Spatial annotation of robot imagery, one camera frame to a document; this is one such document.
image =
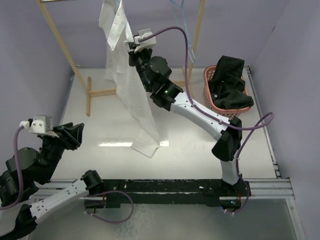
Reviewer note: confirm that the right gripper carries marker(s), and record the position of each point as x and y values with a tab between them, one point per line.
133	55

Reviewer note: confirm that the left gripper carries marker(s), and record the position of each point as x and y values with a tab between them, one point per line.
73	134

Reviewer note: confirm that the white shirt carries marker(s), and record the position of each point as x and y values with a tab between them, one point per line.
129	88

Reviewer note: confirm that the black striped shirt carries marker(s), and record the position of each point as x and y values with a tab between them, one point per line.
227	86

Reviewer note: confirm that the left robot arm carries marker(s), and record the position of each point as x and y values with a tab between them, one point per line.
28	168

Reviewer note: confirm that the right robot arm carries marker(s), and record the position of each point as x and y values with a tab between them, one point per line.
154	74

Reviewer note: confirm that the wooden clothes rack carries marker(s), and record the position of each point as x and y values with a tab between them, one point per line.
87	86

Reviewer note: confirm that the pink laundry basket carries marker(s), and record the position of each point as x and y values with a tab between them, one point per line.
230	113

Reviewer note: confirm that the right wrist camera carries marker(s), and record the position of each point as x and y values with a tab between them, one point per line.
143	40

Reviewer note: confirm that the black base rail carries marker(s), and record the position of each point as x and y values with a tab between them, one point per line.
208	192

